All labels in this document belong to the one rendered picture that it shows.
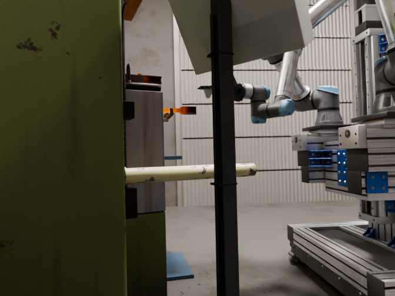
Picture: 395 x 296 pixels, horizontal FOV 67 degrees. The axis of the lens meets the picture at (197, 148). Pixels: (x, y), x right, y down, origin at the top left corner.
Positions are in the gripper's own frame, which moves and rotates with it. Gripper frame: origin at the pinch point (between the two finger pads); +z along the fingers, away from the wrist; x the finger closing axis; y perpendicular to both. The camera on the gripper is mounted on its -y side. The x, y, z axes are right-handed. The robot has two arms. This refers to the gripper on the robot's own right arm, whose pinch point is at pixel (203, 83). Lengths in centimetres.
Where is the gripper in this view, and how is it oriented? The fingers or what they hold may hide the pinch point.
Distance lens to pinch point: 140.8
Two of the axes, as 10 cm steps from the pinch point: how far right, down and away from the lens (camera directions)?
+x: -4.1, 0.3, 9.1
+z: -9.1, 0.1, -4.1
